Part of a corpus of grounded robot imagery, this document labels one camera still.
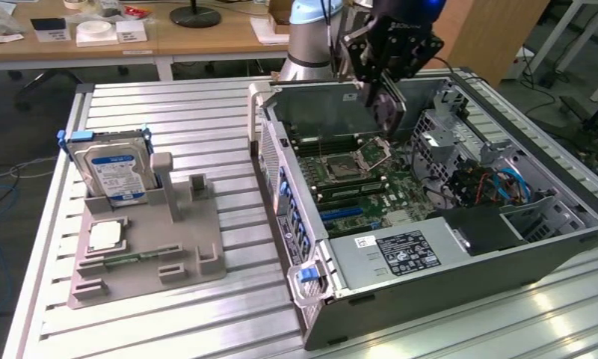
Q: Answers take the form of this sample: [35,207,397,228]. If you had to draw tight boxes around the RAM slot white latches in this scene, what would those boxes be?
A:
[315,182,387,196]
[319,192,390,206]
[294,138,363,151]
[291,131,362,143]

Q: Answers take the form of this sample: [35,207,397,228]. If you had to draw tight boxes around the hard disk blue label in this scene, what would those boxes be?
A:
[73,138,153,205]

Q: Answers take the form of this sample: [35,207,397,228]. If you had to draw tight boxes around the blue disk wire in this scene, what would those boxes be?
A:
[495,168,533,205]

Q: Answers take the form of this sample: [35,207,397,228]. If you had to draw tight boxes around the white paper stack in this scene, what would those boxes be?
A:
[250,16,290,45]

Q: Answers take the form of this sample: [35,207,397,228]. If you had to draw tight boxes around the green RAM stick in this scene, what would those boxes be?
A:
[78,249,183,269]

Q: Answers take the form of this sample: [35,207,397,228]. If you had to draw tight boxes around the wooden cabinet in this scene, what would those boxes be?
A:
[430,0,553,88]

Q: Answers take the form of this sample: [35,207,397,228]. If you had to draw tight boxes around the blue expansion slot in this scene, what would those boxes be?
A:
[319,207,358,222]

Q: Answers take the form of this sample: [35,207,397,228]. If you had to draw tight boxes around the silver chipset heatsink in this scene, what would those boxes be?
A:
[386,209,415,227]

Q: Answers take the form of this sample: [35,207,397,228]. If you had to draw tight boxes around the grey pouch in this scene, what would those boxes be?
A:
[98,0,123,18]

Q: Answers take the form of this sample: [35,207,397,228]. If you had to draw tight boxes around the silver power supply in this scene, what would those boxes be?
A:
[327,218,475,292]

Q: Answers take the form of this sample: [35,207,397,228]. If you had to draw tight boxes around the black round lamp base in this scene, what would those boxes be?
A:
[167,0,223,29]

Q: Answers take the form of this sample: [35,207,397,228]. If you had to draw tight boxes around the perforated metal disk bay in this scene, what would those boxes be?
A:
[409,108,482,180]

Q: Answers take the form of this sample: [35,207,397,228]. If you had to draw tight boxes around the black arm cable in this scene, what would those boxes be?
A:
[321,0,342,84]

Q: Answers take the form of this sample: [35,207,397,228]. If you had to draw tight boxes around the green motherboard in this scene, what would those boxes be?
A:
[286,125,447,240]

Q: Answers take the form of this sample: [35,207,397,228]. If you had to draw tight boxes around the wooden desk white frame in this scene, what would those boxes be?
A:
[0,0,330,82]

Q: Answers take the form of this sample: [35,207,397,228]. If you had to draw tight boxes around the black chair base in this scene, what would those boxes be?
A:
[6,66,89,111]

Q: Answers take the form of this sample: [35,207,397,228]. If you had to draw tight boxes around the metal socket cover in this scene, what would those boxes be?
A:
[355,136,394,165]

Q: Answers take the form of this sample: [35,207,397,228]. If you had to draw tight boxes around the silver CPU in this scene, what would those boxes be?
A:
[87,221,123,251]

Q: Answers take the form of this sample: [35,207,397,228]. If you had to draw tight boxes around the blue disk caddy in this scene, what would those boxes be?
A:
[55,126,155,195]

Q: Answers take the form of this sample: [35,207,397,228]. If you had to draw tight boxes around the orange wire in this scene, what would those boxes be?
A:
[470,173,494,206]

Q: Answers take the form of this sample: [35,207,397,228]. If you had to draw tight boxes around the open grey PC case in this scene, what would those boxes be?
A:
[247,67,598,352]

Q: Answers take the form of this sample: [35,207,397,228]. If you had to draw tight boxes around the plain white box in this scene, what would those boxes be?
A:
[114,20,149,44]

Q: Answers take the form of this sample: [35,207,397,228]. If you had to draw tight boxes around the grey parts rack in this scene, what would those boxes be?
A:
[66,152,227,311]

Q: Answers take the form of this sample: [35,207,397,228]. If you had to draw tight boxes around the red packet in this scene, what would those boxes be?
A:
[122,4,153,20]

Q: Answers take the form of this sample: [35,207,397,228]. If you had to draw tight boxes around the white box black lid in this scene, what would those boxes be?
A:
[29,17,71,43]

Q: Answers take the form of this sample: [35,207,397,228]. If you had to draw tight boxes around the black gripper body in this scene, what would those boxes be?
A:
[370,0,449,40]

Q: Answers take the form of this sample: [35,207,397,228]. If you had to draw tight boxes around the blue release latch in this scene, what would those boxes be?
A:
[298,267,321,286]

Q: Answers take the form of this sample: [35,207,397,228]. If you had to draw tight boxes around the white table frame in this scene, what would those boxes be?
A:
[525,0,598,102]

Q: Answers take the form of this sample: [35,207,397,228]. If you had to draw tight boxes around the blue floor cable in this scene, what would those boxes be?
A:
[0,175,23,326]

